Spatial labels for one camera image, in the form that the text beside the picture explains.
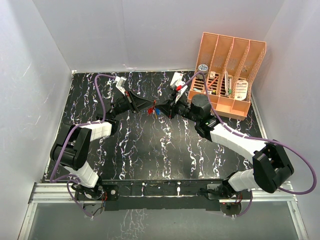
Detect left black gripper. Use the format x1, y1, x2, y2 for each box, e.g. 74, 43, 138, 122
111, 89, 156, 119

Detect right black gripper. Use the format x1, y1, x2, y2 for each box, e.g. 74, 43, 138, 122
155, 92, 200, 124

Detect key with blue tag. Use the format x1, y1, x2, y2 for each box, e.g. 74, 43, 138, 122
155, 108, 161, 115

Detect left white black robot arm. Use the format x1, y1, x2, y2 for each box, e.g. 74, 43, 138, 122
50, 90, 156, 200

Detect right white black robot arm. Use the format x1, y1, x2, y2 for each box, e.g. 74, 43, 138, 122
155, 94, 294, 199

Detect white cardboard box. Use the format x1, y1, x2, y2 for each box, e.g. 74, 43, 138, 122
171, 72, 184, 83

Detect grey tape roll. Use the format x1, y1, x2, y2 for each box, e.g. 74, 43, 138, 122
197, 63, 209, 75

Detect pens in organizer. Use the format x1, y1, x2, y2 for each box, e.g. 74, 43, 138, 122
224, 71, 233, 97

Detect pink desk organizer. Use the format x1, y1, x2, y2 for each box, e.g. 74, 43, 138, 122
187, 32, 267, 121

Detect white packaged card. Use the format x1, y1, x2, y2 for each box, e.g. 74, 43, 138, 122
234, 79, 249, 101

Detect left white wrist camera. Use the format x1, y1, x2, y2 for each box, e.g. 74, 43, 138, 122
115, 76, 127, 95

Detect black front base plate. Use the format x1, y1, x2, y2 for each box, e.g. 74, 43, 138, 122
71, 179, 251, 214

